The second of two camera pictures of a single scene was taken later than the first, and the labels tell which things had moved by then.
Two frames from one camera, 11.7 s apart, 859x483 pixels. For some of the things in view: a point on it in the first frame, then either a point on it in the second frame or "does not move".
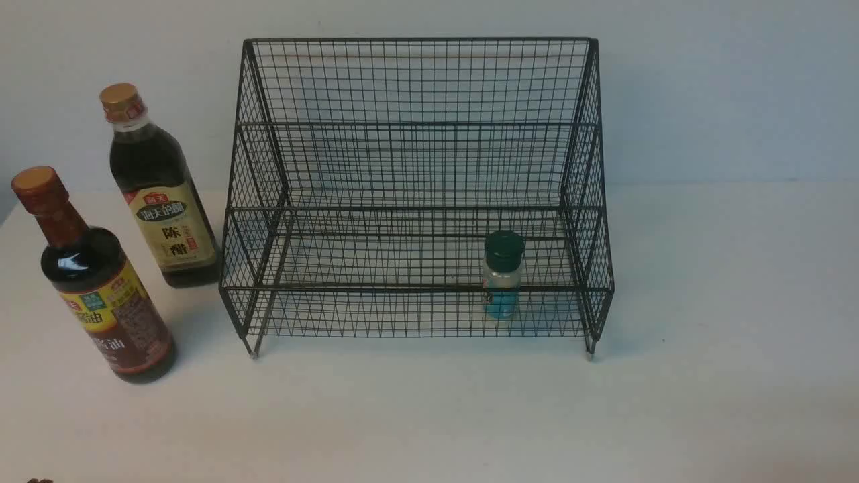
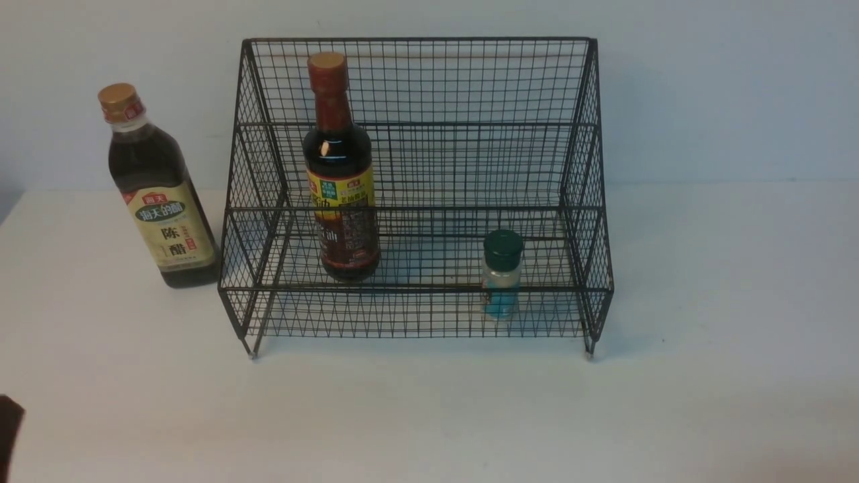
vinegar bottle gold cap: (152, 177) does not move
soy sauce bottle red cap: (90, 272) -> (339, 168)
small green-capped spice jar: (504, 253) does not move
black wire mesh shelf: (419, 187) does not move
